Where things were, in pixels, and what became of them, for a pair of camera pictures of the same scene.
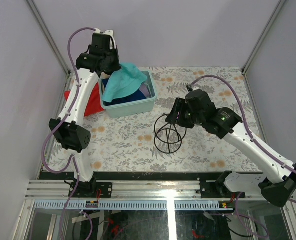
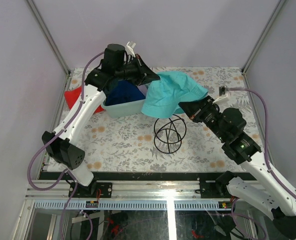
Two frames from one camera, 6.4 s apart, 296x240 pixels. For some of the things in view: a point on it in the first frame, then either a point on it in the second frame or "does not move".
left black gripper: [115, 66] → [149, 75]
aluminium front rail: [59, 189] does not move
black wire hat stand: [167, 137] does not move
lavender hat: [145, 89] does not move
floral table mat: [148, 142] does not move
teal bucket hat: [123, 82] → [163, 96]
